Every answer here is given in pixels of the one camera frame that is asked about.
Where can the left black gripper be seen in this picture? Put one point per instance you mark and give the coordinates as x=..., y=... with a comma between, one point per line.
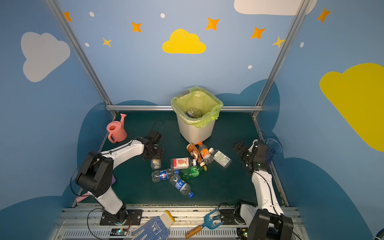
x=156, y=153

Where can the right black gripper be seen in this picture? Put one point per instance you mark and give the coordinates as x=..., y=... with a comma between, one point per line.
x=244, y=151

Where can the clear bottle green cap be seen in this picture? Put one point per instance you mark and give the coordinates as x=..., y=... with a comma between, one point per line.
x=156, y=164

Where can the bottle green white label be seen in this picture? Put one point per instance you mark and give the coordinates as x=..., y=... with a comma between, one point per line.
x=220, y=158

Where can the pepsi bottle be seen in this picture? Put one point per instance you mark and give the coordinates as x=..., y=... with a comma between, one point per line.
x=194, y=113
x=163, y=175

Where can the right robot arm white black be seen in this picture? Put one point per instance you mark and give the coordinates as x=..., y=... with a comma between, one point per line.
x=267, y=220

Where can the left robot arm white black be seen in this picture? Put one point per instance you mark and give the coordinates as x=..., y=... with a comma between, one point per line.
x=96, y=173

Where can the white trash bin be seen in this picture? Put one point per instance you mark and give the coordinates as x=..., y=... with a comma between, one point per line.
x=193, y=134

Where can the green bin liner bag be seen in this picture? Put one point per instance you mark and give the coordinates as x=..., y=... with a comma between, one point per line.
x=200, y=99

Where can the bottle red pink label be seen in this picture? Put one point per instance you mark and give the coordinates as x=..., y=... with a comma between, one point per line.
x=182, y=163

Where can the purple blue glass vase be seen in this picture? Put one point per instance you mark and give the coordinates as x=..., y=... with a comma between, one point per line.
x=274, y=147

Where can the bottle orange cap orange label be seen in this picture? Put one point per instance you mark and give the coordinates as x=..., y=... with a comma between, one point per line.
x=205, y=153

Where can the pink watering can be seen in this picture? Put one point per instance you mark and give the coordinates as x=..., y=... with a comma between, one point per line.
x=116, y=129

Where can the brown tea bottle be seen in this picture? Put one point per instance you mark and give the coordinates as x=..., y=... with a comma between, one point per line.
x=194, y=152

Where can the clear bottle blue cap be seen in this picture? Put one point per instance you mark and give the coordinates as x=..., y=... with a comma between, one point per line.
x=183, y=187

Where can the green soda bottle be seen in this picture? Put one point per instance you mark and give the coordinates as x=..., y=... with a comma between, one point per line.
x=192, y=172

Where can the blue white work glove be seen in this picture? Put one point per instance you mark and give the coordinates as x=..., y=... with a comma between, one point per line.
x=157, y=228

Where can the blue garden hand rake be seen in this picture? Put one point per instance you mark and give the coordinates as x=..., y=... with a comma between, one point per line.
x=212, y=221

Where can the right circuit board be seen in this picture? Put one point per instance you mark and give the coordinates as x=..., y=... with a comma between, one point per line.
x=242, y=234

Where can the circuit board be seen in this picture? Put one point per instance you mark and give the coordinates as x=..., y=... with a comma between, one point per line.
x=242, y=234
x=119, y=232

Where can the purple pink toy shovel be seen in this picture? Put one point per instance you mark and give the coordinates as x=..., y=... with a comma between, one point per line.
x=86, y=195

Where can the left circuit board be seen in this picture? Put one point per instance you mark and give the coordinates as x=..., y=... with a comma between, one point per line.
x=119, y=232

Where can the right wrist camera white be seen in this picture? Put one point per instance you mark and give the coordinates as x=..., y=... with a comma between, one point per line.
x=251, y=145

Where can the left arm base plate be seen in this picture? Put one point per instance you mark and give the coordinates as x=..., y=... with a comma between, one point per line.
x=122, y=218

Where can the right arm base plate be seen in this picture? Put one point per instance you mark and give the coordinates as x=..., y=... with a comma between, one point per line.
x=229, y=218

